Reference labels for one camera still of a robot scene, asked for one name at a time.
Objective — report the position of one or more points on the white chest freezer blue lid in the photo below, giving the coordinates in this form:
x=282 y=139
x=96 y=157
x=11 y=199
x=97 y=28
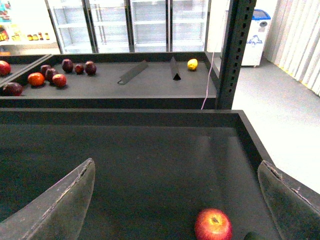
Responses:
x=256 y=39

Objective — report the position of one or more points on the dark plum back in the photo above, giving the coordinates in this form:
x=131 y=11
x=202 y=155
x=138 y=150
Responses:
x=67 y=65

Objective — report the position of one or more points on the black flat divider plate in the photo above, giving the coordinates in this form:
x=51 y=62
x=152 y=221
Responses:
x=133 y=72

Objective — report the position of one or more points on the small red plum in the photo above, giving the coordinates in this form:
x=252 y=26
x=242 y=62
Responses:
x=79 y=69

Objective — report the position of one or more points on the dark plum pair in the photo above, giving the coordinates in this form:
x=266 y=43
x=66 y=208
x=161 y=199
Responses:
x=48 y=72

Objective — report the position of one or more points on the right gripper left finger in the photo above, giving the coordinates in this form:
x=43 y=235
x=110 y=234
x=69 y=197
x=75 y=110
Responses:
x=56 y=214

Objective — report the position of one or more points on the yellow lemon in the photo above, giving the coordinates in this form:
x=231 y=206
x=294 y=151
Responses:
x=192 y=64

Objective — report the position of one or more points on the black display tray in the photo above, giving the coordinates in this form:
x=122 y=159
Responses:
x=155 y=170
x=153 y=88

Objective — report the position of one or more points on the red apple small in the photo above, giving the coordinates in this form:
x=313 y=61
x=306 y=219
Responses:
x=59 y=80

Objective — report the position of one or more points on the shelf with jars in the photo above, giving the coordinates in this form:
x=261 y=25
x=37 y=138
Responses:
x=26 y=28

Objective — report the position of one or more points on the black perforated shelf post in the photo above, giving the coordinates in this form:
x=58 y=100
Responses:
x=239 y=19

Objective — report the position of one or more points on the black rear display tray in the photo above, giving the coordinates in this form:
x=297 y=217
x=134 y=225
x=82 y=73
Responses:
x=153 y=88

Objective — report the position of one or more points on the dark plum right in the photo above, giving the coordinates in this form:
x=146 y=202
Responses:
x=90 y=68

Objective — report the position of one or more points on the dark purple apple front left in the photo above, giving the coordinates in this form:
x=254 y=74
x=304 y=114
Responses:
x=12 y=89

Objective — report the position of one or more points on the glass door refrigerator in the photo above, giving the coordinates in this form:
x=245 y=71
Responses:
x=130 y=26

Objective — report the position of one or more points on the orange red tomato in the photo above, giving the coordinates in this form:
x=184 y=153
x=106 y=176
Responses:
x=36 y=79

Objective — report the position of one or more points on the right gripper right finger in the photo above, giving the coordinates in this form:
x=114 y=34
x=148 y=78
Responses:
x=294 y=207

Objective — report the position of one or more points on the black front display tray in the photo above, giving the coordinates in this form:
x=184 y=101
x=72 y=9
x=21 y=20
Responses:
x=155 y=170

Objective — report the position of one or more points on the black triangular divider bar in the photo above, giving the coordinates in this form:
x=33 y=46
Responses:
x=174 y=69

